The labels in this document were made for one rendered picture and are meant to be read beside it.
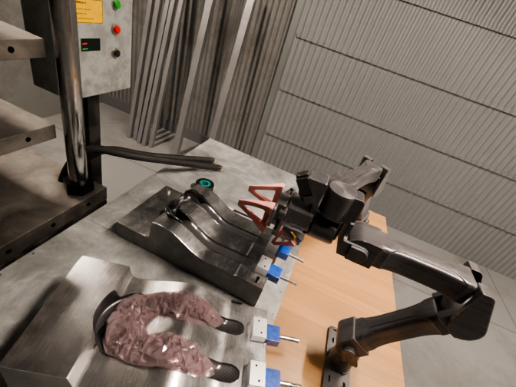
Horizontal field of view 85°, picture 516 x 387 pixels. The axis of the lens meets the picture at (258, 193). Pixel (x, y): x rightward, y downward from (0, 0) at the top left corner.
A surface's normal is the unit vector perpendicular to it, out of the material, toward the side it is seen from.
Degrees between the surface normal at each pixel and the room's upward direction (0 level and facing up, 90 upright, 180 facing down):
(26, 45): 90
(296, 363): 0
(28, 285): 0
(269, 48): 90
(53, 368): 0
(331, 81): 90
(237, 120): 90
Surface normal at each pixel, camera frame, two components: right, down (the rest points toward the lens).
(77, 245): 0.28, -0.79
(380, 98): -0.31, 0.47
